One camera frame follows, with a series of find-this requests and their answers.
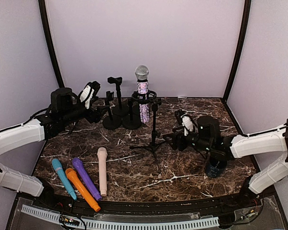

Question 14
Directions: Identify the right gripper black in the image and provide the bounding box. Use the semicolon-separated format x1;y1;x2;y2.
162;126;213;153

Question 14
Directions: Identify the black stand of pink microphone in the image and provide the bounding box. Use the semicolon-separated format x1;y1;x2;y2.
102;91;122;130

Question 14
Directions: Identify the black stand of blue microphone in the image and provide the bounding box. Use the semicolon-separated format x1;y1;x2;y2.
107;77;129;117

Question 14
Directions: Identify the black stand of purple microphone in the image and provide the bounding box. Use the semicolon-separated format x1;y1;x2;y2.
122;99;142;130

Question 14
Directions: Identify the black tripod shock-mount stand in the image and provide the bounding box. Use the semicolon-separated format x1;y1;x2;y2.
130;90;165;175

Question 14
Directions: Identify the pink microphone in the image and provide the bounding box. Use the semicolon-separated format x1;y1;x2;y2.
97;147;108;196

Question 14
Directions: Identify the silver glitter microphone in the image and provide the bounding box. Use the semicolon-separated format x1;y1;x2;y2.
135;65;150;124

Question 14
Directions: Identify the purple microphone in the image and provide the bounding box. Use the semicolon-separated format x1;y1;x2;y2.
72;158;102;201

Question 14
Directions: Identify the orange microphone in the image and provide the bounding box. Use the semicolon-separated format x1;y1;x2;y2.
65;168;101;212

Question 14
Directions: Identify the blue microphone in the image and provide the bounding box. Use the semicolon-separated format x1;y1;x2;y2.
51;159;77;200

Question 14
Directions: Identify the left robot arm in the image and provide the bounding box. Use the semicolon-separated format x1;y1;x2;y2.
0;81;108;209

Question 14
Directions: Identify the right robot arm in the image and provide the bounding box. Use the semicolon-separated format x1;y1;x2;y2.
163;114;288;208

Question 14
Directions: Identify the dark blue mug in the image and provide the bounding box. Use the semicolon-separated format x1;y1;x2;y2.
205;157;228;178

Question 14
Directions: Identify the small circuit board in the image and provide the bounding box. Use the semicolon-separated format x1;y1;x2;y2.
59;215;80;228

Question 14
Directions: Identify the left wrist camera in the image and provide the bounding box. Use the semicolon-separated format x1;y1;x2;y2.
79;81;100;109

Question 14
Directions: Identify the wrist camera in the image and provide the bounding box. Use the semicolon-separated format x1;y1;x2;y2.
79;81;100;109
174;109;197;137

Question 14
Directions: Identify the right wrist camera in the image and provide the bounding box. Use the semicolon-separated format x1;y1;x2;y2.
174;109;197;137

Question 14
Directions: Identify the white slotted cable duct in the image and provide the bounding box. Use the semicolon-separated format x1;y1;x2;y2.
21;205;219;230

